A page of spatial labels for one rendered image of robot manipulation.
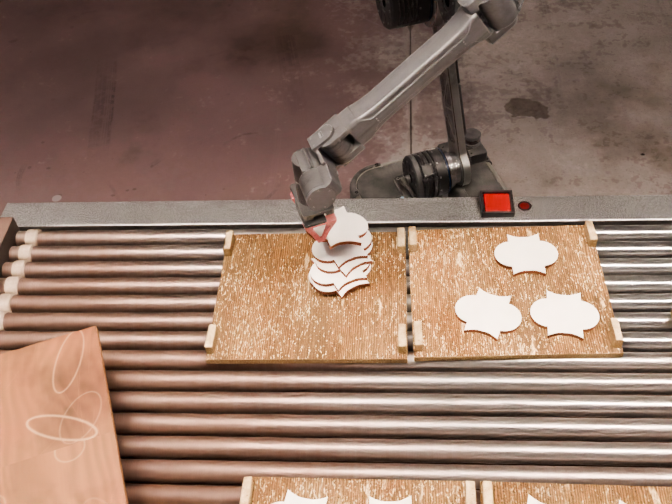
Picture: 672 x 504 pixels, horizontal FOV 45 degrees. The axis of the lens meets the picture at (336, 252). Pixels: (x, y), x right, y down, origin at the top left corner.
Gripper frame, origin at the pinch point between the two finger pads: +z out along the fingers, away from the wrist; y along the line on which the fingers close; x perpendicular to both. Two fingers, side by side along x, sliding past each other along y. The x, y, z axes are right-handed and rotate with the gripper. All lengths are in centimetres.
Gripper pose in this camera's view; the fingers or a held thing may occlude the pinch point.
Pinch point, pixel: (316, 227)
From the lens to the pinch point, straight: 168.8
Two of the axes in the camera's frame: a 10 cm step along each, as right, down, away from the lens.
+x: 9.5, -2.9, 1.6
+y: 3.2, 6.9, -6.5
